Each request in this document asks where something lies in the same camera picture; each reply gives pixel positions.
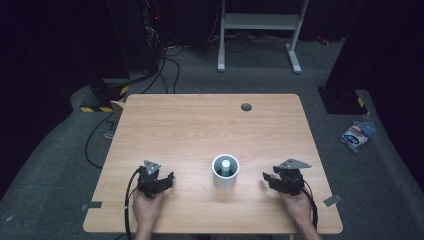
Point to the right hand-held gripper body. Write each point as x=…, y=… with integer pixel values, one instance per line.
x=290, y=180

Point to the blue white plastic packet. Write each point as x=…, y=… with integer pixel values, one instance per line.
x=356, y=135

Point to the brown cardboard piece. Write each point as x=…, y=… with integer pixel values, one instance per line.
x=118, y=107

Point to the black yellow striped stand base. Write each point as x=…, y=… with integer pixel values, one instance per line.
x=103, y=96
x=343, y=100

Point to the white metal stand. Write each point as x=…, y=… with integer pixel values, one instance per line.
x=260, y=21

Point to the grey tape strip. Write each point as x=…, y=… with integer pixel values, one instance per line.
x=92, y=205
x=332, y=200

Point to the person's right hand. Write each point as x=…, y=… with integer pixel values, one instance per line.
x=295, y=208

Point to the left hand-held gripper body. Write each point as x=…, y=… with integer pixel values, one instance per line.
x=150, y=183

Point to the small red object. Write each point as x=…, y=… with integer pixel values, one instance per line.
x=323, y=40

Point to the white cylindrical cup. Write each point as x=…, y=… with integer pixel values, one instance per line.
x=226, y=180

